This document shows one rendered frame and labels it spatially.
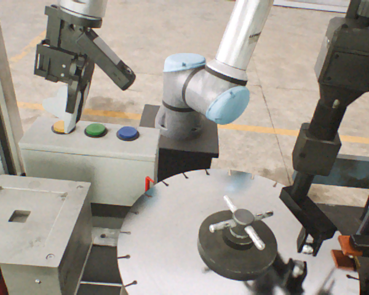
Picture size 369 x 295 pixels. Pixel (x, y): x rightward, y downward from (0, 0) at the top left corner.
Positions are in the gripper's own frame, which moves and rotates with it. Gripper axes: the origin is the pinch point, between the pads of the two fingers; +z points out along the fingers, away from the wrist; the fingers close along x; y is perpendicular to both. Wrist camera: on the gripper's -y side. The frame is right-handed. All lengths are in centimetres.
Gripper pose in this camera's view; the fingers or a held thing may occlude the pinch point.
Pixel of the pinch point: (74, 124)
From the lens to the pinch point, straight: 71.4
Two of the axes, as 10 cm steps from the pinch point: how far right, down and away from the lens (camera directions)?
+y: -9.5, -2.8, -1.1
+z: -3.0, 8.5, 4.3
